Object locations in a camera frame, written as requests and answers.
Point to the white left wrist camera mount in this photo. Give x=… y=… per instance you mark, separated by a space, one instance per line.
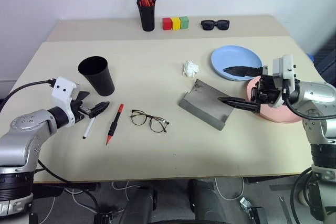
x=61 y=87

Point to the red pencil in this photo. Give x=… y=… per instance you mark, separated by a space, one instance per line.
x=147 y=1

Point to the white marker pen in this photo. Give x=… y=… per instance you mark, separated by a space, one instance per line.
x=89 y=128

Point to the black sunglasses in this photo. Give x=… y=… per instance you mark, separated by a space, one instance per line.
x=208 y=25

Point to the crumpled white tissue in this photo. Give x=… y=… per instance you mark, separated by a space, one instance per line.
x=190 y=68

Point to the pink plate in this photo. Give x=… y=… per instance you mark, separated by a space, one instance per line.
x=283 y=116

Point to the light blue plate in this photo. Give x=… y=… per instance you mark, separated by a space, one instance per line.
x=231 y=56

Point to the dark rounded cylinder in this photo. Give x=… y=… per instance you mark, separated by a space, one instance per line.
x=139 y=205
x=207 y=203

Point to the blue object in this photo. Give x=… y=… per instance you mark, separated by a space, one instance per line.
x=311 y=58

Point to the brown thin-framed eyeglasses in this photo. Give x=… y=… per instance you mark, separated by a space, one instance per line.
x=148 y=116

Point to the red and black pen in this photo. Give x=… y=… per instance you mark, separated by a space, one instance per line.
x=113 y=127

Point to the grey sponge block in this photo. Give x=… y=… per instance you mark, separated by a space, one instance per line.
x=207 y=100

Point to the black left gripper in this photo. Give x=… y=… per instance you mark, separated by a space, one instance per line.
x=82 y=110

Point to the yellow wooden block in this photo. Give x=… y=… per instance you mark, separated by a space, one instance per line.
x=176 y=23

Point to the tall black pen holder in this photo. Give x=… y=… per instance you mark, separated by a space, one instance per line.
x=147 y=16

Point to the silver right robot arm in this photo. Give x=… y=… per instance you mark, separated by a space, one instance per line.
x=315 y=95

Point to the metal caster bracket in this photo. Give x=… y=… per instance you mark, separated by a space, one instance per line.
x=252 y=211

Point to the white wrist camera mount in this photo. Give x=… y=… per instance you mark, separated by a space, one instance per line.
x=283 y=64
x=61 y=87

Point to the wide black plastic cup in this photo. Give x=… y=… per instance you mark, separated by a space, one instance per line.
x=98 y=79

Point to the green wooden block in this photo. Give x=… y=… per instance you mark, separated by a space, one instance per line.
x=184 y=22

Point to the dark ribbed object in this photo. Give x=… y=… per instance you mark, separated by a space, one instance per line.
x=326 y=58

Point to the red wooden block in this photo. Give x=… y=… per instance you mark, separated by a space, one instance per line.
x=166 y=23

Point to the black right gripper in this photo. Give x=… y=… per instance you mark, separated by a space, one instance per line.
x=265 y=90

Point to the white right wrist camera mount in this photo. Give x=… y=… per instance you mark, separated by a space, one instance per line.
x=283 y=64

